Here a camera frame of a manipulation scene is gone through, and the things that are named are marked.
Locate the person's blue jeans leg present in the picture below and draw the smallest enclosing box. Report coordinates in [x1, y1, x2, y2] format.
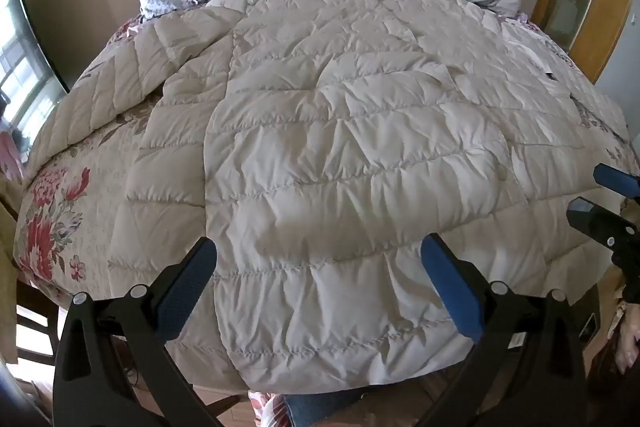
[284, 388, 373, 427]

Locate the cream puffer coat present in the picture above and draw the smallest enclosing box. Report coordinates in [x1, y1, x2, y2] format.
[27, 0, 632, 395]

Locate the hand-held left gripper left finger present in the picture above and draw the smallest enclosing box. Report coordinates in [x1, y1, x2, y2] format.
[52, 236, 236, 427]

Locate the dark framed mirror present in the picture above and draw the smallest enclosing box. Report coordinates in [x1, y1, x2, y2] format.
[0, 0, 70, 142]

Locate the floral bedspread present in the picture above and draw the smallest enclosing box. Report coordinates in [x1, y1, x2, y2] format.
[12, 9, 632, 427]

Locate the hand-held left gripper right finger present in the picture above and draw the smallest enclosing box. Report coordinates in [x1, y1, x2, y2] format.
[420, 233, 588, 427]

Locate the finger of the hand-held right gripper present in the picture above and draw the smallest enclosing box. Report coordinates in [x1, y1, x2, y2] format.
[593, 163, 640, 198]
[567, 196, 640, 254]

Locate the dark wooden chair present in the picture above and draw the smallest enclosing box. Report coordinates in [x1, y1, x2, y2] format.
[0, 192, 68, 370]

